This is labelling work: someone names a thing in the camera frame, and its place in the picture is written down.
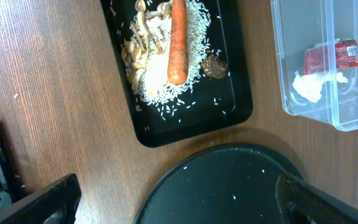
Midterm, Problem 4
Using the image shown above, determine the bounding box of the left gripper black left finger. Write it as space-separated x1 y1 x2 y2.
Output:
0 174 81 224

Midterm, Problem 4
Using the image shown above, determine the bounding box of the pile of rice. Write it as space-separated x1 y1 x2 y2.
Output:
109 0 229 131

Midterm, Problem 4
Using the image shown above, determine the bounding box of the black rectangular tray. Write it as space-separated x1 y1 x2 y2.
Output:
101 0 253 147

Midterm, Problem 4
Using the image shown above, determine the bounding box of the brown food scrap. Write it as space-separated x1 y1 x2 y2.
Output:
201 55 228 79

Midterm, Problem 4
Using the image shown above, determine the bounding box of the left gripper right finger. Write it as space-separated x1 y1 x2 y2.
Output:
275 172 358 224

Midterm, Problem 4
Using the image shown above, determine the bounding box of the red snack wrapper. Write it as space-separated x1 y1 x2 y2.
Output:
303 39 358 75

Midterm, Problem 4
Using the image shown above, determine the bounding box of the orange carrot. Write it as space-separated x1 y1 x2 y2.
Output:
167 0 188 85

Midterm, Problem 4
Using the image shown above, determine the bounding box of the round black tray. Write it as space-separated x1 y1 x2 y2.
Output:
134 143 302 224

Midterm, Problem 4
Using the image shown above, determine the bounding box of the clear plastic bin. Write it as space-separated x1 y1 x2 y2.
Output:
271 0 358 131

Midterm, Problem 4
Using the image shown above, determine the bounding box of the white tissue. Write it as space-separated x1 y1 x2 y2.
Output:
292 70 348 103

